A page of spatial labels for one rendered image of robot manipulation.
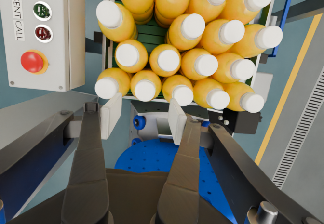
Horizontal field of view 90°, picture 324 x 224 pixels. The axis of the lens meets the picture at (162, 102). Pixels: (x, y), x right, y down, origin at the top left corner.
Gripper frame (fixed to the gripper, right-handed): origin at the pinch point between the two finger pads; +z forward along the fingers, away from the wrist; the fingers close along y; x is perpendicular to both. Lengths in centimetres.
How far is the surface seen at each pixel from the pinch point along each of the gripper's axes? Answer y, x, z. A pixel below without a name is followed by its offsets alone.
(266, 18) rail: 28.4, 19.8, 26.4
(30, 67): -20.5, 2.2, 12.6
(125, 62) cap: -4.4, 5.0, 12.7
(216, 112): 59, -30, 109
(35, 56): -19.6, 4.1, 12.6
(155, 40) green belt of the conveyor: 0.9, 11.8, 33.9
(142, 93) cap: -0.8, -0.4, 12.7
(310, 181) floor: 191, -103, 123
